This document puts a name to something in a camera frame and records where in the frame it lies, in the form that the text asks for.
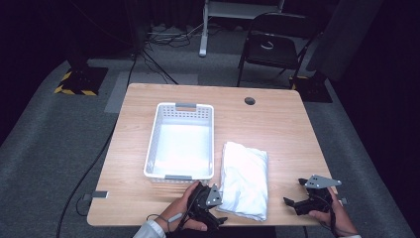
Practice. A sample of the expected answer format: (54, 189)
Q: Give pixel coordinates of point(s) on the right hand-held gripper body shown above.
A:
(317, 201)

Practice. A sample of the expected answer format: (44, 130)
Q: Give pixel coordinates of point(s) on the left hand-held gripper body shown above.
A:
(201, 198)

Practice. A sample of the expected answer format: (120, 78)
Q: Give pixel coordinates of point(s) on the white cloth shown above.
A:
(244, 180)

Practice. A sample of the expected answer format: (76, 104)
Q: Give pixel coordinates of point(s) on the white plastic basket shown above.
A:
(183, 145)

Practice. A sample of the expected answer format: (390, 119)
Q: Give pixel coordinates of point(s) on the person's left hand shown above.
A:
(176, 208)

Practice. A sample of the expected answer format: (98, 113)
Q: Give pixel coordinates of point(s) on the person's right hand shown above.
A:
(340, 219)

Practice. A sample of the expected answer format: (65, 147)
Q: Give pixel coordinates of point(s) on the grey table edge clip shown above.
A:
(343, 200)
(99, 194)

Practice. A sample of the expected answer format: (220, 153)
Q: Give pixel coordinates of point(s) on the black base with striped tape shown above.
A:
(313, 91)
(82, 82)

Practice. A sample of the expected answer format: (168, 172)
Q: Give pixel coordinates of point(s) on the black table grommet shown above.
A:
(250, 100)

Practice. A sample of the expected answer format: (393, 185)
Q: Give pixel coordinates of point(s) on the black folding chair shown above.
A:
(270, 53)

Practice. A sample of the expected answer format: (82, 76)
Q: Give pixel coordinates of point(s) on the white curved item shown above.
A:
(267, 46)

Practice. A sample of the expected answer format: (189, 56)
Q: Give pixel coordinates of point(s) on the black tripod stand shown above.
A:
(155, 64)

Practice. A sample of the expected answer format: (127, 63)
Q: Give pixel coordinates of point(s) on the grey padded panel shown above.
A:
(340, 39)

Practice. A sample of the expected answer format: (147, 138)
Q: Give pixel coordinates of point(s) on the white desk frame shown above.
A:
(203, 39)

